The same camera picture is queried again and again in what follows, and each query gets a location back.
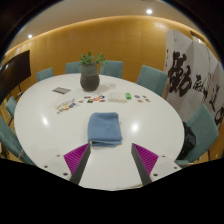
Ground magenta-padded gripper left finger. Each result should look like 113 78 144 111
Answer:
42 142 92 186

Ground colourful sticker sheet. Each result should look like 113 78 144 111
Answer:
54 97 78 114

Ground flat grey card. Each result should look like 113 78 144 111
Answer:
52 86 72 95

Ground black wall screen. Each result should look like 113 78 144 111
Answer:
0 49 32 104

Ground small colourful stickers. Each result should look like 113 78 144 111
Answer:
134 94 152 104

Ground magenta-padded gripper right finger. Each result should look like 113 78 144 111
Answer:
130 143 183 187

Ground teal chairs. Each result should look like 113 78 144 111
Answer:
0 59 221 168

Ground white flat box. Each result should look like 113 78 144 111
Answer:
107 92 128 104

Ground white calligraphy folding screen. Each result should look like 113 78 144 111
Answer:
163 29 224 134

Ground blue towel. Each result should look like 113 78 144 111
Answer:
87 111 124 148

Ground black bag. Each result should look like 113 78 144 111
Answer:
176 121 197 161

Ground colourful round stickers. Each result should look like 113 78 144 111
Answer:
78 94 107 104

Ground ceiling lights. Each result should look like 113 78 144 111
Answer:
27 8 154 39

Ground potted plant in grey pot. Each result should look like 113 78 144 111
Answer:
78 51 107 92

